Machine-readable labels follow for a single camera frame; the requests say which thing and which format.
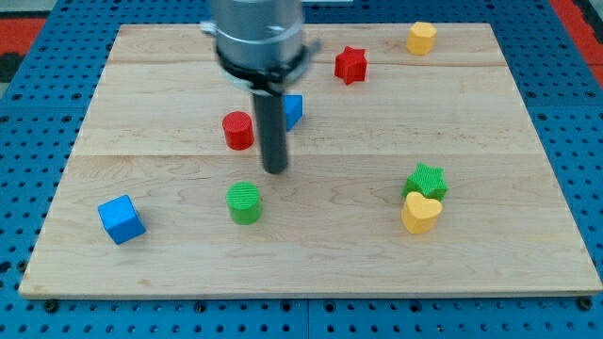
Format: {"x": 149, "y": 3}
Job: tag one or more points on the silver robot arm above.
{"x": 260, "y": 44}

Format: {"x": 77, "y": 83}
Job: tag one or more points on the yellow heart block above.
{"x": 420, "y": 214}

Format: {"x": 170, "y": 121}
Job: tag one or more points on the green cylinder block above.
{"x": 244, "y": 203}

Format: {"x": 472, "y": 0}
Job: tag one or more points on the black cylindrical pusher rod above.
{"x": 271, "y": 128}

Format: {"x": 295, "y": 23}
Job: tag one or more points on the blue triangle block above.
{"x": 293, "y": 105}

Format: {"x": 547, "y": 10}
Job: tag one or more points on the red cylinder block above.
{"x": 238, "y": 130}

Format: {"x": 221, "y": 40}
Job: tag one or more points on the wooden board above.
{"x": 330, "y": 225}

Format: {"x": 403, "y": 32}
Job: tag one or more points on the red star block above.
{"x": 351, "y": 65}

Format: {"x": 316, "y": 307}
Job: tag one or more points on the green star block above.
{"x": 428, "y": 181}

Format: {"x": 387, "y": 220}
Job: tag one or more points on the yellow hexagon block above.
{"x": 421, "y": 38}

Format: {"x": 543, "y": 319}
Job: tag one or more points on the blue cube block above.
{"x": 120, "y": 219}

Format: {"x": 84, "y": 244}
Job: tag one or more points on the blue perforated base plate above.
{"x": 48, "y": 97}

